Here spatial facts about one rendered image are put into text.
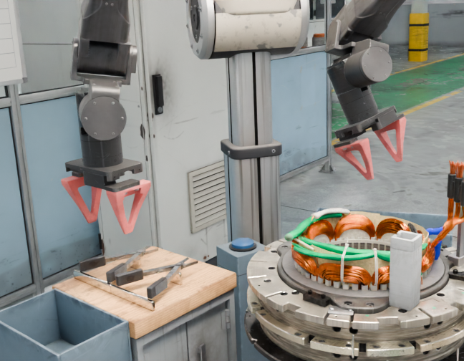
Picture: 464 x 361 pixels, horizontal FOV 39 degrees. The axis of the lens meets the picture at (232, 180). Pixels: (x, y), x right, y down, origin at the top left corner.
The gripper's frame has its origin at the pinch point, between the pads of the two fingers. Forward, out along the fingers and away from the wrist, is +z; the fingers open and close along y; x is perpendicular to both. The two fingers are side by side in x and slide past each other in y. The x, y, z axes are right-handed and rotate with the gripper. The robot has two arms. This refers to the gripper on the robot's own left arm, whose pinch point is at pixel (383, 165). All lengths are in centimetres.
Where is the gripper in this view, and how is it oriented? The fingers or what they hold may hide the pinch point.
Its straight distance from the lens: 117.6
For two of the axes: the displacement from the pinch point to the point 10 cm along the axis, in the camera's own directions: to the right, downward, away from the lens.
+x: -5.3, 1.3, 8.4
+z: 4.0, 9.1, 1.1
